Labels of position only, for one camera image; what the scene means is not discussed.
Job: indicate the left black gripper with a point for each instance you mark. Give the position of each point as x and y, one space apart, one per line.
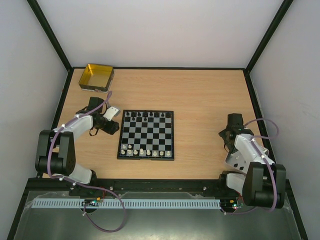
111 129

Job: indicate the black and white chessboard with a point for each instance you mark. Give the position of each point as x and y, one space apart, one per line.
147 134

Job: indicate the yellow square metal tin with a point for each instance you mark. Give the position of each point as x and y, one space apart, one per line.
97 78

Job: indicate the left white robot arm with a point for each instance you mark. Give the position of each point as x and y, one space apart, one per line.
56 154

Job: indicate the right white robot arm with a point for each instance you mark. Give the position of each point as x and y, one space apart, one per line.
256 177

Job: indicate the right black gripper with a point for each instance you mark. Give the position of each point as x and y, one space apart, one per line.
225 135

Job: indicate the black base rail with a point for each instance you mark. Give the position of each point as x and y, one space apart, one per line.
205 187

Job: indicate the grey tray of chess pieces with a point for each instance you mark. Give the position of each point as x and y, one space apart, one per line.
240 160

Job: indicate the light blue slotted cable duct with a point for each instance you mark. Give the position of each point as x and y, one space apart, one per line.
74 203

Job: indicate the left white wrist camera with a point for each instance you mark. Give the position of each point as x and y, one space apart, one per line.
111 112

